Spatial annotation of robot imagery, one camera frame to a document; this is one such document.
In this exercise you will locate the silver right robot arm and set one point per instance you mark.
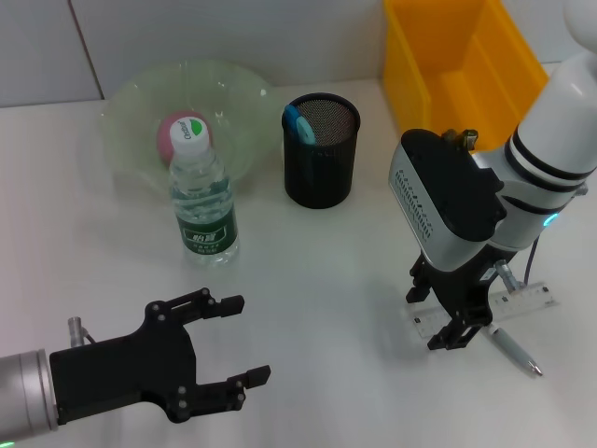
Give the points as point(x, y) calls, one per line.
point(555, 126)

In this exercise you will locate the green glass fruit plate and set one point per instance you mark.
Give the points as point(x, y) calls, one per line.
point(242, 102)

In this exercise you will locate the transparent plastic ruler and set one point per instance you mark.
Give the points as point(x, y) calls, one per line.
point(527, 298)

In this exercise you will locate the black mesh pen holder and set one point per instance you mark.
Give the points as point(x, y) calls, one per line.
point(322, 177)

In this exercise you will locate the grey clear ballpoint pen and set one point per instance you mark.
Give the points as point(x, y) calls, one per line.
point(513, 347)

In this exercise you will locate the green label water bottle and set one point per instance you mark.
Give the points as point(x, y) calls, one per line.
point(207, 233)

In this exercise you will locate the yellow plastic bin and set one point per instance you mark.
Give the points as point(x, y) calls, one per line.
point(448, 56)

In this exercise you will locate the small dark metal object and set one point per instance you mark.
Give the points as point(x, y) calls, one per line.
point(462, 137)

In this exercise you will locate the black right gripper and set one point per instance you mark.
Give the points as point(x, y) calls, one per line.
point(466, 289)

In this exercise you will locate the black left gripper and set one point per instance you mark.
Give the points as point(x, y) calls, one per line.
point(126, 368)

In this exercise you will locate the blue scissors with cover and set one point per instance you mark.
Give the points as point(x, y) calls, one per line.
point(301, 126)

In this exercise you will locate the pink peach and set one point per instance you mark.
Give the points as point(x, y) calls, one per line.
point(163, 135)

